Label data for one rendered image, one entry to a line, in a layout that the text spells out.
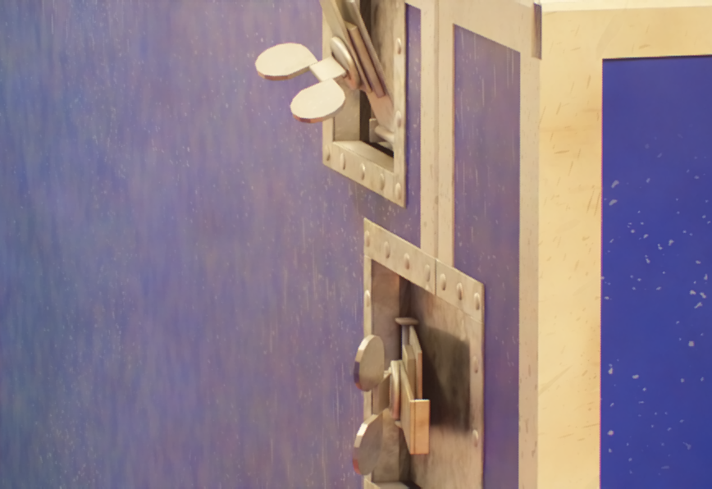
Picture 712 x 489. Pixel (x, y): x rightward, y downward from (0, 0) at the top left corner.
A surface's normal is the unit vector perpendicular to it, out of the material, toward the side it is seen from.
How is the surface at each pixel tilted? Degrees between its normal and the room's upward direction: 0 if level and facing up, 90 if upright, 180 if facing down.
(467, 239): 90
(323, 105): 29
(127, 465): 90
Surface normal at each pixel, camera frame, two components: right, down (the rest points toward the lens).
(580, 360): 0.27, 0.15
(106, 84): -0.96, 0.04
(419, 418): 0.04, 0.16
